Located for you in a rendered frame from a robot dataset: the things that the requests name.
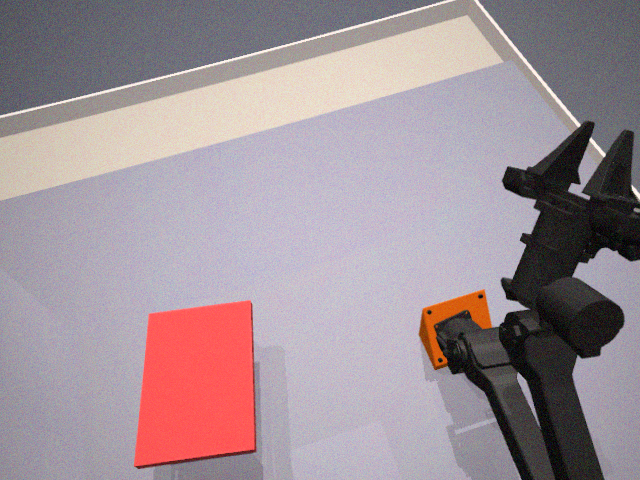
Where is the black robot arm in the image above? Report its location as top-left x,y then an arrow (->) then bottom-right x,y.
434,252 -> 625,480

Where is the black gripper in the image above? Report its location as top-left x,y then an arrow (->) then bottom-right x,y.
502,120 -> 640,271

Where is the red rectangular panel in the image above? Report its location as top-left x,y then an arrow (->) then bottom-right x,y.
134,300 -> 256,469

